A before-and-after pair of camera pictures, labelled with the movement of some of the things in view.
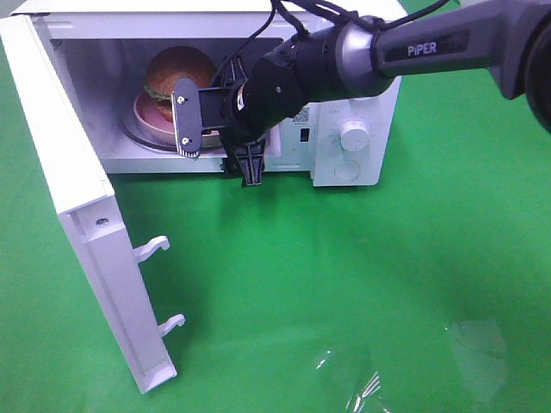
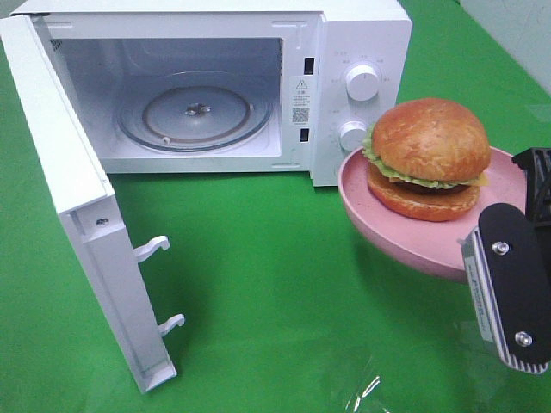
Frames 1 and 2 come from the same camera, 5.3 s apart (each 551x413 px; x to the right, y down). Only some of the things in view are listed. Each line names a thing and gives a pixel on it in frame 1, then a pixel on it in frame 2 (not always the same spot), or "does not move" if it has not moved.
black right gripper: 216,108 to 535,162
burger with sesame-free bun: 172,64 to 428,159
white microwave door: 77,183 does not move
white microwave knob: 355,136 does not move
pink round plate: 148,121 to 432,248
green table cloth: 427,292 does not move
